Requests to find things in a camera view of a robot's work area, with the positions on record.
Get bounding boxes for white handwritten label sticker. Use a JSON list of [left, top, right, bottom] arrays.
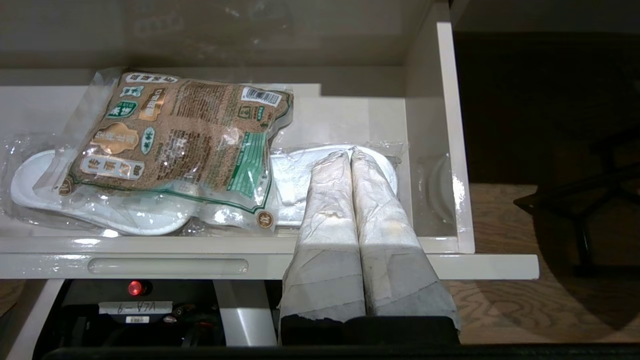
[[98, 301, 174, 315]]

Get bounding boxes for beige glossy cabinet drawer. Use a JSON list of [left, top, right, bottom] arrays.
[[0, 20, 540, 281]]

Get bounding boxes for brown rice bag green print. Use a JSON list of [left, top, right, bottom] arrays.
[[47, 67, 296, 232]]

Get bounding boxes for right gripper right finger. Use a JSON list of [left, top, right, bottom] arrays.
[[350, 147, 462, 347]]

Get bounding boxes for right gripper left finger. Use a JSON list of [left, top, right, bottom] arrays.
[[278, 149, 369, 347]]

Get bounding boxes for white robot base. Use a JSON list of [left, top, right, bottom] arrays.
[[30, 277, 282, 349]]

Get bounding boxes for black chair base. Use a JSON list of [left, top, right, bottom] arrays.
[[514, 140, 640, 279]]

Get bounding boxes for beige glossy low cabinet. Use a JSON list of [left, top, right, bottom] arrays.
[[0, 0, 451, 70]]

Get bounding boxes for white slippers in plastic bag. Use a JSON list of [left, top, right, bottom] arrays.
[[0, 132, 202, 237], [200, 142, 407, 229]]

